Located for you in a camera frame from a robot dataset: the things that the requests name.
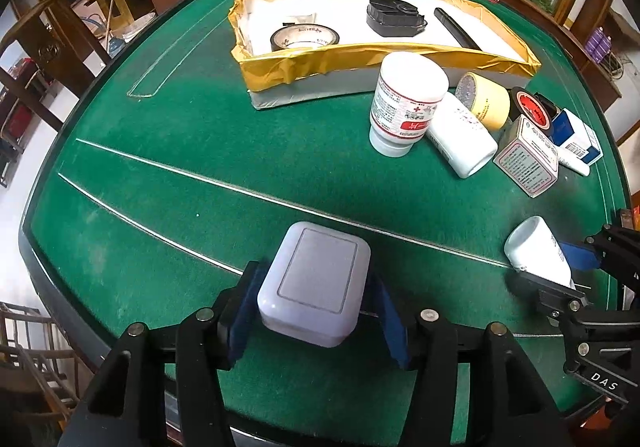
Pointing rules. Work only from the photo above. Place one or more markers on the white marker tube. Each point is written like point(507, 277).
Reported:
point(575, 164)

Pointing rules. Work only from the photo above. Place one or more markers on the white and red carton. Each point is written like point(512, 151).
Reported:
point(525, 162)

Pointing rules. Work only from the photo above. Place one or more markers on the purple bottles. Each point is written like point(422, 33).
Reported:
point(598, 44)

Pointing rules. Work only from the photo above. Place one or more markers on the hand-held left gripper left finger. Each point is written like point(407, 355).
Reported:
point(240, 327)

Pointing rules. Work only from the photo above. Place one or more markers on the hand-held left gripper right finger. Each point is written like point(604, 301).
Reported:
point(392, 322)

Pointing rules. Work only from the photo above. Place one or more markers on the white plastic medicine bottle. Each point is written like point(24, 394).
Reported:
point(462, 142)
point(535, 247)

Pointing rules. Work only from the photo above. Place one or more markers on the white square switch box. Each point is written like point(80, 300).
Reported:
point(310, 282)

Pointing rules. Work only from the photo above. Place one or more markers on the black tape roll red core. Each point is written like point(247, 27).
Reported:
point(530, 107)

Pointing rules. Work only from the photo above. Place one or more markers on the black plastic case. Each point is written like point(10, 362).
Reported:
point(390, 22)

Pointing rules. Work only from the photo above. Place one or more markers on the yellow tape roll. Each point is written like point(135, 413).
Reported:
point(490, 99)

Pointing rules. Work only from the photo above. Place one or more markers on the yellow taped foam box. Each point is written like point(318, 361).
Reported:
point(280, 72)

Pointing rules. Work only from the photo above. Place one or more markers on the white bottle with red label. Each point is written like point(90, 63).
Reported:
point(405, 102)

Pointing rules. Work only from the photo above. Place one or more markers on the black pen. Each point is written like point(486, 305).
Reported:
point(455, 29)

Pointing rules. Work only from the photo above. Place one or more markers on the blue and white carton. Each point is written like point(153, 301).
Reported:
point(575, 132)

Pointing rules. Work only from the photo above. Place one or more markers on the wooden chair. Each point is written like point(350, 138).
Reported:
point(50, 44)
point(20, 311)

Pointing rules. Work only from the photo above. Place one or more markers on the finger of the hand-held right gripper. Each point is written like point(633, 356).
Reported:
point(575, 254)
point(545, 292)

